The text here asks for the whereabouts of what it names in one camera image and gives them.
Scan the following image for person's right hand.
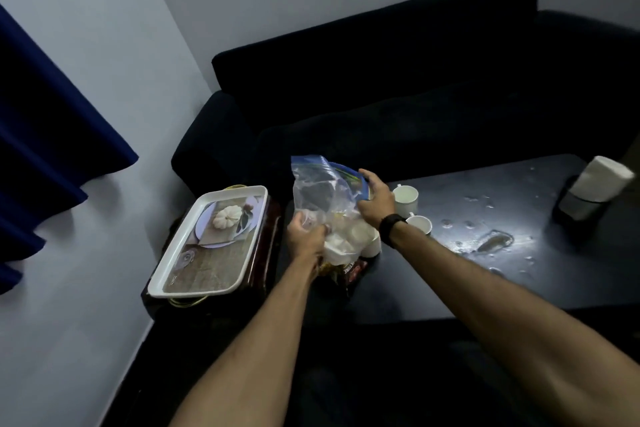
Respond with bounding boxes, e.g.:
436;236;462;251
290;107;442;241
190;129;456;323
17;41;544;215
355;169;397;230

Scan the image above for person's left hand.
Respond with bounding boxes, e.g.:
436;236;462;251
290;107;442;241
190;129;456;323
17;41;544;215
285;211;331;262

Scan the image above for plain white cup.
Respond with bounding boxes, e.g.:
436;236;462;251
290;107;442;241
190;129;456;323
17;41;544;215
391;184;420;219
359;229;383;259

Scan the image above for green snack packet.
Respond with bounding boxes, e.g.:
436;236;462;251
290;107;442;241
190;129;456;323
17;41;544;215
315;261;346;288

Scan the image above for white cup patterned base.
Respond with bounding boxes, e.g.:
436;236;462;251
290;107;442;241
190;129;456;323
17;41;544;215
405;213;433;238

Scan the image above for clear zip bag blue seal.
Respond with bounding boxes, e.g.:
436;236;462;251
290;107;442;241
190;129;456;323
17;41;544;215
291;155;373;268

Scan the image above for white paper napkins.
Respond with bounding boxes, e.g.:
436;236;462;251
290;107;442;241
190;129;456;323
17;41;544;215
569;155;636;203

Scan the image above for person's left forearm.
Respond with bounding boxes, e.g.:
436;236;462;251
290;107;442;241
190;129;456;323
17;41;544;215
169;254;326;427

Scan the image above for person's right forearm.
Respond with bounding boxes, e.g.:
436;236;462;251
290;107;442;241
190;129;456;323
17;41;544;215
392;224;640;427

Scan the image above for black wristband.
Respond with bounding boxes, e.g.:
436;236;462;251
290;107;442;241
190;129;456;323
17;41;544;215
378;213;409;248

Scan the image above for white paper packet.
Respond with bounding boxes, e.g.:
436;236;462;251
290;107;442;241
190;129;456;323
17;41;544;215
322;224;376;265

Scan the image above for dark brown side table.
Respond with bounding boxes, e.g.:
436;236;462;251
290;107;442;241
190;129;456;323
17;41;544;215
141;193;283;315

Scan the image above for white printed serving tray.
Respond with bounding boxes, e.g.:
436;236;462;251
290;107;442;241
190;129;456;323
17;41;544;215
147;185;269;299

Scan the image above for black table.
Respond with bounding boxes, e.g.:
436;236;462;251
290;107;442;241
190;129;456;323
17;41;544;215
277;153;640;325

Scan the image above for dark blue sofa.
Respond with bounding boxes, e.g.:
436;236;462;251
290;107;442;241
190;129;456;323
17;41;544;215
171;0;640;202

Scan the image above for black mesh holder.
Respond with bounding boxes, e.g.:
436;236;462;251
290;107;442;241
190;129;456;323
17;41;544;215
551;176;613;238

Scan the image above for blue curtain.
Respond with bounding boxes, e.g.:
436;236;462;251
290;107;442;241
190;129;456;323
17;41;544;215
0;3;140;295

